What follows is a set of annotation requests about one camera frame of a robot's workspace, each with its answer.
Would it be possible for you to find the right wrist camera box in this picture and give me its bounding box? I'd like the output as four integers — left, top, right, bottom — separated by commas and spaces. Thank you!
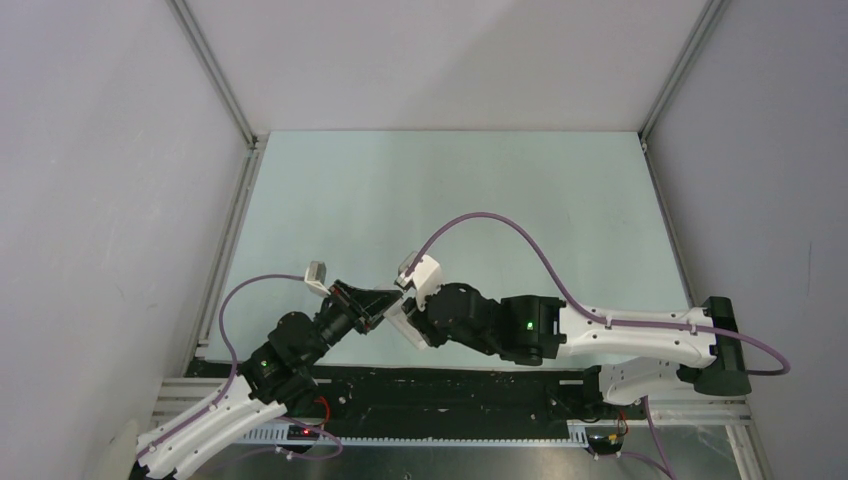
395, 251, 444, 311

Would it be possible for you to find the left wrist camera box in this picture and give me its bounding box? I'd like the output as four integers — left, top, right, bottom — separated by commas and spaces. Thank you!
303, 261, 330, 298

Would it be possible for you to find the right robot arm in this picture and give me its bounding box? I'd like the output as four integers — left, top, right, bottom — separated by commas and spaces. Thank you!
402, 283, 752, 418

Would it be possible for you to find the left controller board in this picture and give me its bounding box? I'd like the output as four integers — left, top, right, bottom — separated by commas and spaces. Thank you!
285, 424, 322, 442

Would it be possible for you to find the right aluminium frame post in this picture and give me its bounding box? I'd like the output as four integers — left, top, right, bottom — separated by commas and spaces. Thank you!
638, 0, 731, 153

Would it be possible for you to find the controller board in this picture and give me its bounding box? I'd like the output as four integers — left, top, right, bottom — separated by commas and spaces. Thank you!
587, 434, 626, 456
285, 424, 322, 442

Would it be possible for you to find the white remote control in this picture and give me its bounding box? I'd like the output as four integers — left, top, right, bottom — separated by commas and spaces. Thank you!
377, 283, 429, 350

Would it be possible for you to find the left aluminium frame post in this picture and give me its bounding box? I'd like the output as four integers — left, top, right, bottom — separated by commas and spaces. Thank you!
168, 0, 264, 358

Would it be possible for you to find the aluminium frame post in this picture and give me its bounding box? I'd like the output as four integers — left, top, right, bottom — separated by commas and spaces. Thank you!
168, 0, 264, 358
638, 0, 731, 153

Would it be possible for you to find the right controller board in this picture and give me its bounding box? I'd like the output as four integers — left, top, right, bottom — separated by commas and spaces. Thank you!
587, 434, 626, 456

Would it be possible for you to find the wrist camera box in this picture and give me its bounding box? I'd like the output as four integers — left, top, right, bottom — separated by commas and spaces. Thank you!
303, 261, 330, 298
395, 251, 444, 311

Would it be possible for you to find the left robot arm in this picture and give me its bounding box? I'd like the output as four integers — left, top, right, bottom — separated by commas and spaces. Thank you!
129, 280, 404, 479

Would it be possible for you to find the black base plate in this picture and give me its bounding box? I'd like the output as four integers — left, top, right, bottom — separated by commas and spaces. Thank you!
185, 358, 647, 442

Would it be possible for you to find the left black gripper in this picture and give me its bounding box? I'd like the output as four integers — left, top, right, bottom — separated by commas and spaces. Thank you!
302, 278, 403, 366

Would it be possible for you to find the aluminium frame rail front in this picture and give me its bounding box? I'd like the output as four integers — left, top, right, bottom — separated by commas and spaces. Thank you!
153, 377, 753, 448

